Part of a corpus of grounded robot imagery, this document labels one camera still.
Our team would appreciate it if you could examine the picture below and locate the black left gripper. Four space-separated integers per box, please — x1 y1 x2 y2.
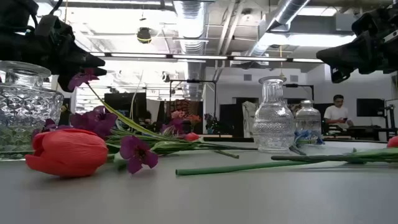
0 26 108 93

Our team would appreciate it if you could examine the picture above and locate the white hanging cloth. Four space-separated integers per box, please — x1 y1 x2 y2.
241 100 259 138

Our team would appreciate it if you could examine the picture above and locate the dark office desk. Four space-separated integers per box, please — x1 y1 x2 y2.
322 124 398 141

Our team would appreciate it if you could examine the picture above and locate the blue artificial flower bunch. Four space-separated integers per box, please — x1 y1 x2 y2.
289 128 325 156

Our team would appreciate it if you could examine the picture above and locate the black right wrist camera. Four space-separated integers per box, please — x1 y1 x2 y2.
351 11 379 37

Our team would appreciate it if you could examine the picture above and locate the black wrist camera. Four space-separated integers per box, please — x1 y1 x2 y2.
351 11 379 37
34 14 75 44

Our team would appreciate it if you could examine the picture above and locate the red patterned tapestry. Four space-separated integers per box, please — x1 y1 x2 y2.
164 98 203 125

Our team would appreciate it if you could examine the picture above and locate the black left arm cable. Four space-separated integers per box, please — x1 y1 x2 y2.
48 0 65 16

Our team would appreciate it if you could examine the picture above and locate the dark potted plant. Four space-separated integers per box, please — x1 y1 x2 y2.
203 112 229 135

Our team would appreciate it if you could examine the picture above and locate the black metal stand frame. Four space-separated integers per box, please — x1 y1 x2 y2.
169 78 218 127

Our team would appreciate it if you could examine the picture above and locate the person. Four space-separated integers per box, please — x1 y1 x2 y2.
323 94 354 131

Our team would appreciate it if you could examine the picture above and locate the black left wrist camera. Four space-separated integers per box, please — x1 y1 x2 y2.
34 14 75 44

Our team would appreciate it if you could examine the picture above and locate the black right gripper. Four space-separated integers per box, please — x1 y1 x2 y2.
316 29 398 84

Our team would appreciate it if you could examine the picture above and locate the long ceiling light strip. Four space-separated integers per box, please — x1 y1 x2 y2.
90 52 325 63

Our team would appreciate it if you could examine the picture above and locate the large black monitor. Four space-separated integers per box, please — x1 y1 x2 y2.
103 92 148 124

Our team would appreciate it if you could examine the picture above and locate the narrow-neck ribbed glass vase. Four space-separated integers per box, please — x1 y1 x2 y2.
294 99 323 147

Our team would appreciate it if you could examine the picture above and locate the small black monitor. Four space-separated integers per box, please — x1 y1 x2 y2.
356 98 386 118

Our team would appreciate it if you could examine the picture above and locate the silver ribbed ceiling duct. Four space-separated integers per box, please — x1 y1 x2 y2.
172 0 208 101

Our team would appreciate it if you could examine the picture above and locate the diamond-cut glass vase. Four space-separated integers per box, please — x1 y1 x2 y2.
0 60 65 162

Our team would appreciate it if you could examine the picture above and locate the pink orange flower bunch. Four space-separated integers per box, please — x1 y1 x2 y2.
170 110 203 126

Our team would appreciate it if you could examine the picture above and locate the black ceiling dome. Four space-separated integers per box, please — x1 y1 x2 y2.
136 27 153 45

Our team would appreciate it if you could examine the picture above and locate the tall wide-mouth glass vase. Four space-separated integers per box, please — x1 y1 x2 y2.
251 75 296 154

